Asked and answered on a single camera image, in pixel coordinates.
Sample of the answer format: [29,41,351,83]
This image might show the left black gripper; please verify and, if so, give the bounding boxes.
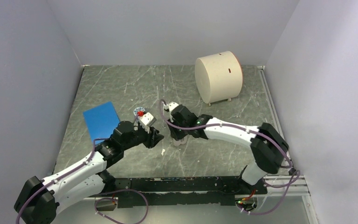
[122,124,164,151]

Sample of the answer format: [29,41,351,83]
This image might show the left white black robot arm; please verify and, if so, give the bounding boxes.
[14,121,164,224]

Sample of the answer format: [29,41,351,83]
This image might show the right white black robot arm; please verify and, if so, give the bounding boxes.
[160,101,292,194]

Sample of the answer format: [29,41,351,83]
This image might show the blue flat board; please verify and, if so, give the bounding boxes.
[83,102,120,142]

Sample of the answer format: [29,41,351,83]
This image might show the cream cylindrical container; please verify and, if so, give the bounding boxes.
[194,51,243,104]

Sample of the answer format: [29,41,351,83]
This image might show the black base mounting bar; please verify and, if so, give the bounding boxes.
[98,173,268,208]

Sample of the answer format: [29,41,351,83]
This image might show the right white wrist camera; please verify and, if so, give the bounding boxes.
[163,102,179,112]

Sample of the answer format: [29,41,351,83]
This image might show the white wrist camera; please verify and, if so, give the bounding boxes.
[163,102,179,112]
[137,111,157,133]

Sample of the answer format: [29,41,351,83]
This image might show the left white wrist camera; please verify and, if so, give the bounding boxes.
[137,111,157,133]

